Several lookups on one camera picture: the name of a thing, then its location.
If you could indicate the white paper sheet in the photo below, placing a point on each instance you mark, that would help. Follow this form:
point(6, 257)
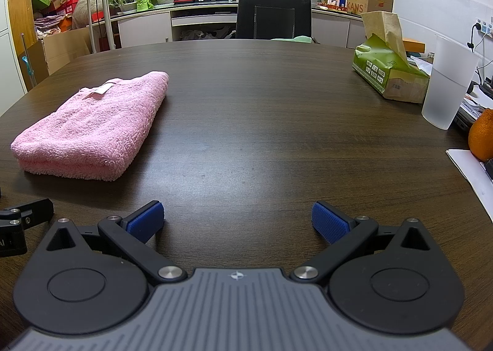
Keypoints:
point(475, 173)

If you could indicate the pink terry towel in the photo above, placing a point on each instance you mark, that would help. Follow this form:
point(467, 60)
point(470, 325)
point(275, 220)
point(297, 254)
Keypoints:
point(96, 133)

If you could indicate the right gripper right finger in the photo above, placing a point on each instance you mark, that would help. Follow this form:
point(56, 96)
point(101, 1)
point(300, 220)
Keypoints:
point(348, 238)

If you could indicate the green cloth on chair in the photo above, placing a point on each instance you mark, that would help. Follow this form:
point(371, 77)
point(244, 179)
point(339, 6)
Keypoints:
point(297, 39)

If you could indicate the orange fruit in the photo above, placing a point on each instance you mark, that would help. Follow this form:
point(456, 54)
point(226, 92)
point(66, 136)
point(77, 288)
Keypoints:
point(480, 138)

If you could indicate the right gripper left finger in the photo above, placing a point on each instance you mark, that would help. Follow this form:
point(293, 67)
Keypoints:
point(128, 237)

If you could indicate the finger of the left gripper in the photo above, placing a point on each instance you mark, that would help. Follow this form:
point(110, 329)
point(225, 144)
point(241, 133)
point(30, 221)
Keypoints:
point(30, 214)

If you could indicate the frosted plastic cup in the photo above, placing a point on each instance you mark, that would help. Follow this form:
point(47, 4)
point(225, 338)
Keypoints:
point(452, 71)

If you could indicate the large cardboard box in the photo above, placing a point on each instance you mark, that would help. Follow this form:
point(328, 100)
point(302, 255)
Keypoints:
point(50, 54)

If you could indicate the black office chair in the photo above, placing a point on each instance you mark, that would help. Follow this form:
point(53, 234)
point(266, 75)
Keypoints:
point(269, 19)

